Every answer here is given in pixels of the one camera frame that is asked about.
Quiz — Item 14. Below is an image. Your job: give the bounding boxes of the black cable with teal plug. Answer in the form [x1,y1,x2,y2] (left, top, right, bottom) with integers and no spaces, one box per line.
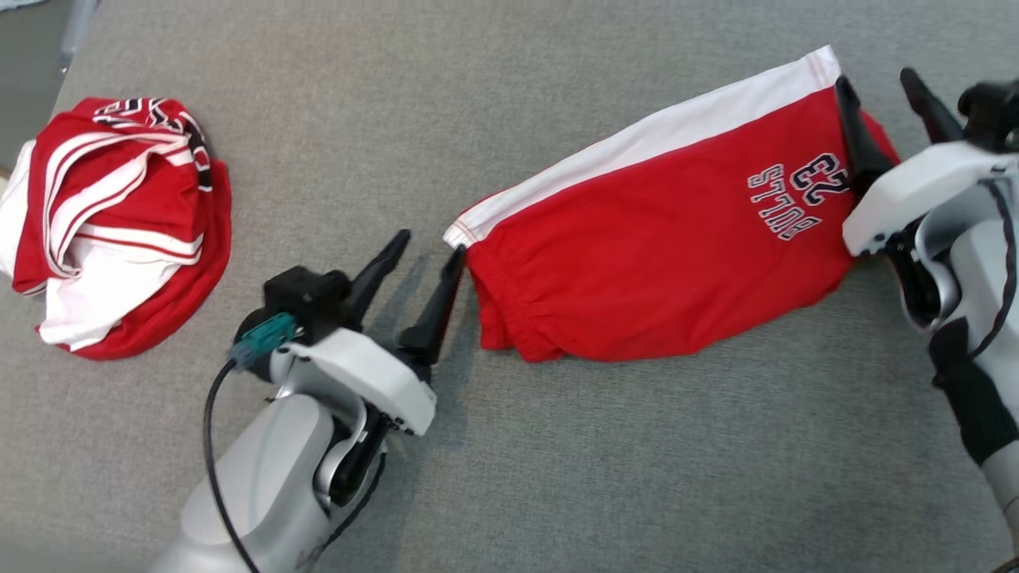
[203,313,297,573]

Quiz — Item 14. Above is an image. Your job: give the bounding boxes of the red white Bulls shorts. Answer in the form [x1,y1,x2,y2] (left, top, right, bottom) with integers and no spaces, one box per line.
[443,45,900,364]

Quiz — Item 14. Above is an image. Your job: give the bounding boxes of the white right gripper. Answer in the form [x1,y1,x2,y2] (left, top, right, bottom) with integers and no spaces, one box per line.
[836,68,1019,255]

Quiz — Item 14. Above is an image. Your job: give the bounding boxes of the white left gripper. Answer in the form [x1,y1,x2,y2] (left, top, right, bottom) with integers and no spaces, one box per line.
[279,231,467,436]

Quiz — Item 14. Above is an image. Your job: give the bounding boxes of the red white basketball jersey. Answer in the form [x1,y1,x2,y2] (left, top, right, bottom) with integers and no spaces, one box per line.
[0,95,233,361]

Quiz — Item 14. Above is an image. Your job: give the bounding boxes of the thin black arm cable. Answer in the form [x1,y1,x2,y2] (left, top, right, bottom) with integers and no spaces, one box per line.
[314,452,388,562]
[967,179,1019,359]

